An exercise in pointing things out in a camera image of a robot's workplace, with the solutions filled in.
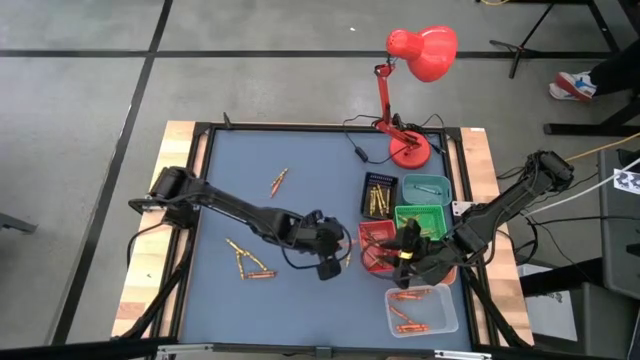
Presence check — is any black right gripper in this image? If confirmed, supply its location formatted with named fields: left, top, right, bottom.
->
left=383, top=219, right=459, bottom=290

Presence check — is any black tripod stand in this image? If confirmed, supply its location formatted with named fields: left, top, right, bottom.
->
left=488, top=0, right=624, bottom=80

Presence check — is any person's leg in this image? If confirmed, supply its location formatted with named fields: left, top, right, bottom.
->
left=589, top=37, right=640, bottom=96

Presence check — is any yellow cable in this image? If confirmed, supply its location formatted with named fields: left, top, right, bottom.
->
left=562, top=132, right=640, bottom=164

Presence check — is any clear plastic bin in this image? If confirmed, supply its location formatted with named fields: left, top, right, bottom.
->
left=383, top=282, right=460, bottom=339

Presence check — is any person's shoe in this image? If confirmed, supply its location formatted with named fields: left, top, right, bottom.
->
left=548, top=70, right=599, bottom=103

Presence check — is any printed marker sheet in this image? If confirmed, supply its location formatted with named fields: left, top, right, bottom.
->
left=612, top=168, right=640, bottom=196

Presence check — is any grey floor stand foot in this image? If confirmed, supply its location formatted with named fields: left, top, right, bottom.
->
left=0, top=211, right=39, bottom=235

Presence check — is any red slotted basket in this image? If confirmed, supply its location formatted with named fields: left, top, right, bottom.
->
left=356, top=219, right=401, bottom=276

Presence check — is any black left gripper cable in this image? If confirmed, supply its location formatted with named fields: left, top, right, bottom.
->
left=278, top=224, right=352, bottom=271

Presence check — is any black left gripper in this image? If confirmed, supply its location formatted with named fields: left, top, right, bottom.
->
left=292, top=209, right=352, bottom=281

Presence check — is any black lamp power cable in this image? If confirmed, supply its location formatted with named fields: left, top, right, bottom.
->
left=342, top=113, right=401, bottom=167

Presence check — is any teal plastic bin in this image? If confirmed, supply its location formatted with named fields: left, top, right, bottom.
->
left=401, top=173, right=453, bottom=208

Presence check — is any green slotted basket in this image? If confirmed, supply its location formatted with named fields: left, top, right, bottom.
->
left=393, top=204, right=449, bottom=242

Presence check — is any white cable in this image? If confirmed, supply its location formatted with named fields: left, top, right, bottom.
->
left=522, top=158, right=640, bottom=217

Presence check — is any red desk lamp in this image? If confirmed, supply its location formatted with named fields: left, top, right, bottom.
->
left=372, top=24, right=460, bottom=170

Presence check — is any black slotted basket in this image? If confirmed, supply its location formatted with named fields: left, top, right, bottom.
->
left=359, top=172, right=400, bottom=221

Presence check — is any black stand base bar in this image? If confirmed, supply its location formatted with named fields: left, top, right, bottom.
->
left=543, top=92, right=640, bottom=137

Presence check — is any grey equipment cart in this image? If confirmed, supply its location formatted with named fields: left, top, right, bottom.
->
left=598, top=148, right=640, bottom=301

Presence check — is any black cable with plug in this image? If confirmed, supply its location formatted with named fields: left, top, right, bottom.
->
left=399, top=112, right=448, bottom=155

